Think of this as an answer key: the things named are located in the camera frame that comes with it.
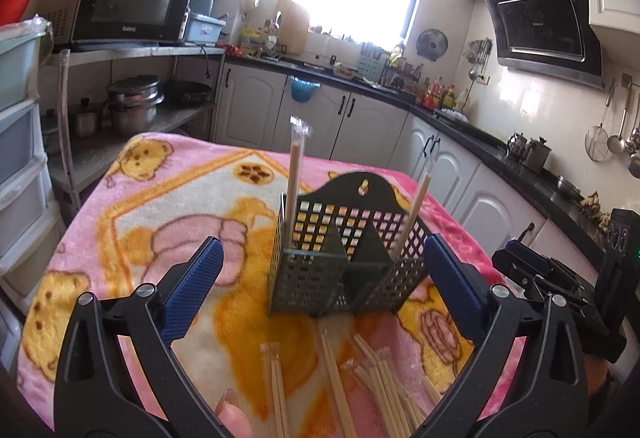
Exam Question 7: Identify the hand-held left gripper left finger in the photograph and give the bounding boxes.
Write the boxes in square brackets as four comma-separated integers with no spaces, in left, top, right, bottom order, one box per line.
[52,236,226,438]

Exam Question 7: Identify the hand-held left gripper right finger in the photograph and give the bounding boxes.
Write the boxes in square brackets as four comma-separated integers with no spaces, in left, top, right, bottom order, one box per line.
[423,233,591,438]

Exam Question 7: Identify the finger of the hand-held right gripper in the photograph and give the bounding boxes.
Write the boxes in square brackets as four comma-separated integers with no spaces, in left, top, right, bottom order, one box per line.
[491,241,556,293]

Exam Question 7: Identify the chopstick pair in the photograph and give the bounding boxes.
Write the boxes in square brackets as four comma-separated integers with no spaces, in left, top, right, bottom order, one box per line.
[389,145,442,260]
[283,115,307,244]

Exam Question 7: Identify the pile of chopsticks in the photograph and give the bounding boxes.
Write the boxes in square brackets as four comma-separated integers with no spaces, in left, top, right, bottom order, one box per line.
[260,322,447,438]

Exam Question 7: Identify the black perforated utensil basket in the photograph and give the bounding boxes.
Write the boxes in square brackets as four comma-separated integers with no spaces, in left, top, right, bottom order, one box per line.
[268,171,433,317]

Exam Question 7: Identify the hanging small kitchen utensils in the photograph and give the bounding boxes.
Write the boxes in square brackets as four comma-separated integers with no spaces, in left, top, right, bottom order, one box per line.
[467,38,494,80]

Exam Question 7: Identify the person's left hand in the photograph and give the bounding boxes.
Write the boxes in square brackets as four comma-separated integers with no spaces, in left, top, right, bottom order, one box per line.
[214,388,253,438]

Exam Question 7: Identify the metal bowl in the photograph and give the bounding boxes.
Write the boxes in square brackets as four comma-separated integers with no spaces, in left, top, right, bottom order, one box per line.
[557,175,584,197]

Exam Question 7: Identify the pink bear printed blanket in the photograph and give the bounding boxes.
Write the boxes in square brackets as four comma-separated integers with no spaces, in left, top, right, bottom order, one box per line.
[17,132,531,438]

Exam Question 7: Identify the hanging metal ladle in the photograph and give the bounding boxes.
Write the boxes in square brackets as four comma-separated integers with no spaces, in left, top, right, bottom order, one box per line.
[625,88,640,179]
[607,86,632,154]

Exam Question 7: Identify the metal kettle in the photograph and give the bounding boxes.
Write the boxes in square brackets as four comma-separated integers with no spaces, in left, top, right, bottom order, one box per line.
[506,132,529,159]

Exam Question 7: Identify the black kitchen countertop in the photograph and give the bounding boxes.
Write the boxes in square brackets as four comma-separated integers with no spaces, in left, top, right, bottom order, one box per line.
[225,53,612,264]

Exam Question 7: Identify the white kitchen cabinets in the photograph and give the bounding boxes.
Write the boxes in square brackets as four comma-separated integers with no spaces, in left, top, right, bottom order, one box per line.
[212,61,606,271]

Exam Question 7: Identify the group of condiment bottles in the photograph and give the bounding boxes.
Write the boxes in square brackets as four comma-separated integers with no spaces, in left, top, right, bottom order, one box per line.
[422,77,471,112]

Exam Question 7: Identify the stacked steel pots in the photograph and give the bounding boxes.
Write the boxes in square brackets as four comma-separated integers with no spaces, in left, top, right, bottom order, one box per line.
[104,74,166,135]

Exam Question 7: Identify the black wok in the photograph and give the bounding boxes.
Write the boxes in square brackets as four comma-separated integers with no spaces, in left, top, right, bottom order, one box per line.
[167,81,214,108]

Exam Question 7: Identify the small steel pot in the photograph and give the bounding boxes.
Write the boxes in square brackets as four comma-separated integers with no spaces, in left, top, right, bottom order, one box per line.
[68,98,104,139]

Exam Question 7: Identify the blue trash bag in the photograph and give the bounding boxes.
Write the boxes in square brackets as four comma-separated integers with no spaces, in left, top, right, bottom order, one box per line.
[289,76,320,104]

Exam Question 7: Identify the plastic drawer unit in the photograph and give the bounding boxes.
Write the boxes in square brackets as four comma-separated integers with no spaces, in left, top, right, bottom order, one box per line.
[0,17,67,300]

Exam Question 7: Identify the metal shelf rack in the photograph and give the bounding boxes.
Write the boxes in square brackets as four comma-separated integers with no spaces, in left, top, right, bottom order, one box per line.
[40,43,227,215]

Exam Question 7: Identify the black range hood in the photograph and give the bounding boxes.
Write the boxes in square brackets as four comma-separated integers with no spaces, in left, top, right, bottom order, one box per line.
[460,0,607,90]

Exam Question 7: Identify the wooden cutting board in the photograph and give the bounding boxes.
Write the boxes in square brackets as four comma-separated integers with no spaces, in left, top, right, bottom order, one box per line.
[274,0,311,56]

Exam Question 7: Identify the hanging wire strainer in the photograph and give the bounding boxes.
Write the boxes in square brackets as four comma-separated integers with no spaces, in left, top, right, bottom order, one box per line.
[585,81,616,163]

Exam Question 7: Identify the round wall fan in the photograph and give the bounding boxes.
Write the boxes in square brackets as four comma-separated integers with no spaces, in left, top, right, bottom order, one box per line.
[416,28,449,60]

